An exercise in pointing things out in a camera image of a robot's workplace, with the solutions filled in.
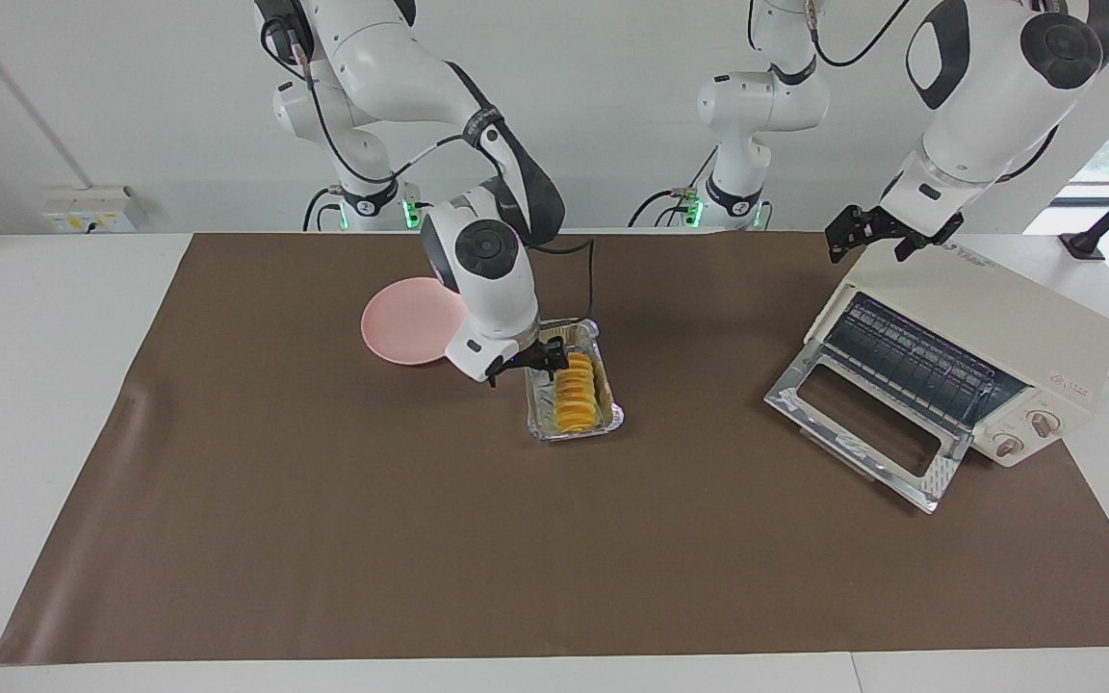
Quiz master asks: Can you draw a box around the ridged golden bread loaf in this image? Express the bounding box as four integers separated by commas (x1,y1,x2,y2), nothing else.
553,352,604,434

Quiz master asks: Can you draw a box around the aluminium foil baking tray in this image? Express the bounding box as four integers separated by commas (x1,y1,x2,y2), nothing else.
526,320,625,444

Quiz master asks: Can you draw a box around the cream toaster oven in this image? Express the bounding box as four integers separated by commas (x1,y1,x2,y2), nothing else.
805,245,1109,469

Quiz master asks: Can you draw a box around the foil-lined glass oven door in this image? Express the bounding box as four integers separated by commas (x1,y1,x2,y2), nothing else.
764,342,974,514

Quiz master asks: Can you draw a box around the pink round plate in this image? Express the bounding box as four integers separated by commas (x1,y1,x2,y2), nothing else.
361,277,467,367

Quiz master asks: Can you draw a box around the brown table mat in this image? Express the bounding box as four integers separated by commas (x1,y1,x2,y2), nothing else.
0,231,1109,665

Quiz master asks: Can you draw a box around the metal wire oven rack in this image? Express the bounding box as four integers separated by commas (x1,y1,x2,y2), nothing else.
824,294,1006,424

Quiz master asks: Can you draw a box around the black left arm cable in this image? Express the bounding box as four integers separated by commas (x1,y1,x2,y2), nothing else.
805,0,912,70

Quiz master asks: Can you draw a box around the black left base cable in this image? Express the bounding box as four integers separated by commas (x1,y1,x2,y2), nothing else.
628,144,721,229

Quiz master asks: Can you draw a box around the black base cable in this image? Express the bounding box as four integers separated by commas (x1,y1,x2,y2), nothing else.
628,144,721,229
302,186,348,232

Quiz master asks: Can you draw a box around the black right base cable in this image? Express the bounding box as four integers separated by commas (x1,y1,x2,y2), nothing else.
302,186,348,232

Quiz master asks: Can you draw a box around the white wall power socket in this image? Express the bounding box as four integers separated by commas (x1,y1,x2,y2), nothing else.
42,186,137,235

